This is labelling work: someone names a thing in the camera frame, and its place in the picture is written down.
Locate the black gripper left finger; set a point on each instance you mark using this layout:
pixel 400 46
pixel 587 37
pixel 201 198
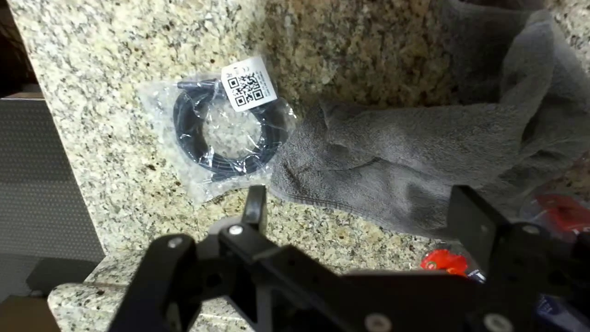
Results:
pixel 159 282

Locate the grey perforated mat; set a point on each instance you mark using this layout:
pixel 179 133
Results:
pixel 37 203

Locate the grey towel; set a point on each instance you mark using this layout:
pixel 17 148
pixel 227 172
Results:
pixel 380 153

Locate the brown cardboard box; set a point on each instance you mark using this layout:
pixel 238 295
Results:
pixel 24 314

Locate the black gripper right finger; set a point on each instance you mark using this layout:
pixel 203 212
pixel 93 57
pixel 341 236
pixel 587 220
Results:
pixel 509 277

